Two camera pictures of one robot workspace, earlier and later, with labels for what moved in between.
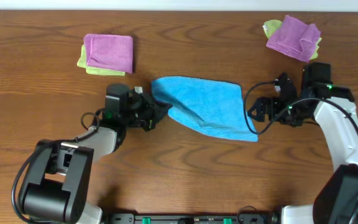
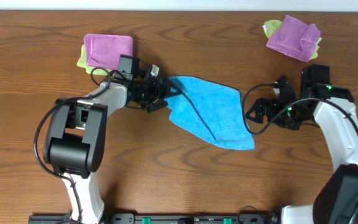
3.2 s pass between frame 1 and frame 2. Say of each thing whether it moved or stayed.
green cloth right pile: stayed
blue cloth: moved
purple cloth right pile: stayed
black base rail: stayed
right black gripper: stayed
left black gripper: moved
